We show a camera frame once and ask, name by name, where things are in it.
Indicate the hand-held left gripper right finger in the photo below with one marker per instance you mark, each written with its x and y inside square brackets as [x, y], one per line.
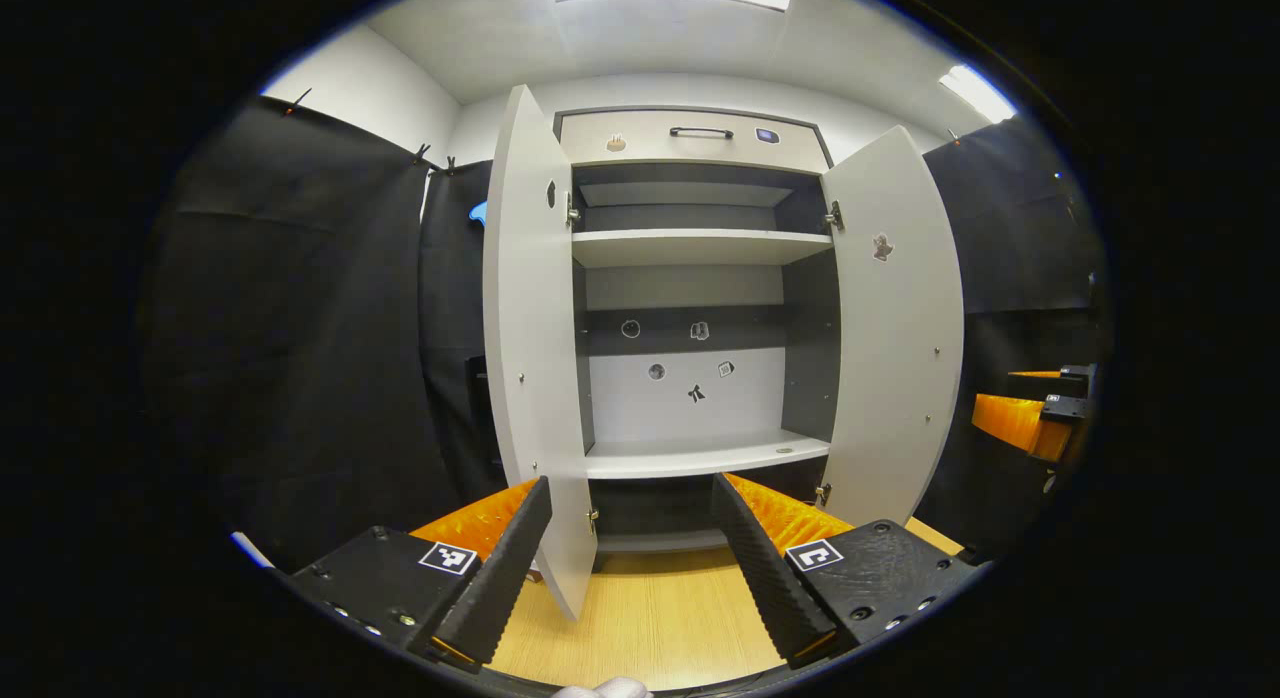
[760, 573]

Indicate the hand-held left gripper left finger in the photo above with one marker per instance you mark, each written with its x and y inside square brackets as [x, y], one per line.
[505, 578]

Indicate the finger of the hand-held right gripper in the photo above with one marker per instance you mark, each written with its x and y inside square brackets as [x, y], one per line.
[1010, 420]
[1075, 375]

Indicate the grey shoe cabinet door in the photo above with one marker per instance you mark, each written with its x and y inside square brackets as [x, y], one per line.
[890, 378]
[535, 378]

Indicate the grey double-door shoe cabinet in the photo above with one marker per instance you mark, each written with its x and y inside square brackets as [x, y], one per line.
[810, 358]

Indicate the metal door hinge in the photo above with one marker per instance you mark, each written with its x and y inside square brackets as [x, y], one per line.
[822, 494]
[592, 519]
[571, 211]
[833, 216]

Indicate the white cabinet shelf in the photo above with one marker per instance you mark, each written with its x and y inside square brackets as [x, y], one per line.
[700, 456]
[700, 248]

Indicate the grey cabinet drawer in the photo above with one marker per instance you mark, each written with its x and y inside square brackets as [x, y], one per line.
[700, 153]

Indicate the small ceiling light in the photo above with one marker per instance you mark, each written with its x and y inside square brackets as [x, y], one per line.
[978, 93]

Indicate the black backdrop cloth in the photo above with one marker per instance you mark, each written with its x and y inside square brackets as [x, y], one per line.
[300, 358]

